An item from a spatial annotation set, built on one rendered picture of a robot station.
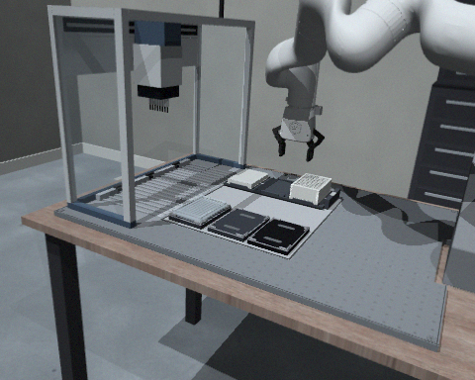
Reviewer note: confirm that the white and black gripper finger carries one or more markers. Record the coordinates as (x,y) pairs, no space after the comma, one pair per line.
(281,141)
(312,144)

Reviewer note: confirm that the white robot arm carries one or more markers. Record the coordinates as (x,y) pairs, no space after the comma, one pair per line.
(358,41)

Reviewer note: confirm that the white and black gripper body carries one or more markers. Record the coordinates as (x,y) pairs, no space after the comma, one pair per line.
(298,124)

